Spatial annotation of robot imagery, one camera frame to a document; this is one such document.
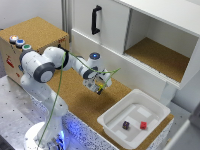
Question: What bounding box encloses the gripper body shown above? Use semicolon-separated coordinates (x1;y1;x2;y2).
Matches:
82;74;104;93

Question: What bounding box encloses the yellow block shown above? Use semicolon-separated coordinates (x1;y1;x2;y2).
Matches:
96;83;104;94

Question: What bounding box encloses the purple block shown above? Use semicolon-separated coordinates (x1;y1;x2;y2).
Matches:
122;120;131;130

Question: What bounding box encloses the pink block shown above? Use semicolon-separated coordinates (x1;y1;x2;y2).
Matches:
139;121;148;130

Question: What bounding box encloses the white plastic box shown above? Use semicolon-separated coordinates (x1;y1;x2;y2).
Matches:
96;88;172;150

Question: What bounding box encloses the white sliding door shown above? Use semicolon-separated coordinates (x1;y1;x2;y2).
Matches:
72;0;131;56

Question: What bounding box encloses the wooden drawer box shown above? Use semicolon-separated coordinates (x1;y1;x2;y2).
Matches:
0;16;71;85

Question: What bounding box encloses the green button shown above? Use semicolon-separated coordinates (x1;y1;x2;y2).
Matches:
21;43;33;52

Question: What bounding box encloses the white cabinet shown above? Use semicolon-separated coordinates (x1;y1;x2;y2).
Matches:
70;0;200;106

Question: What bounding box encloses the blue button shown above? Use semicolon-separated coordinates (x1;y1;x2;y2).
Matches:
15;38;26;48

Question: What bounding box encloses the red button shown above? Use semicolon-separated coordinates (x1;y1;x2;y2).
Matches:
9;35;19;44

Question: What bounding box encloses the black door handle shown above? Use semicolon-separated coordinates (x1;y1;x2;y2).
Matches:
91;4;103;36

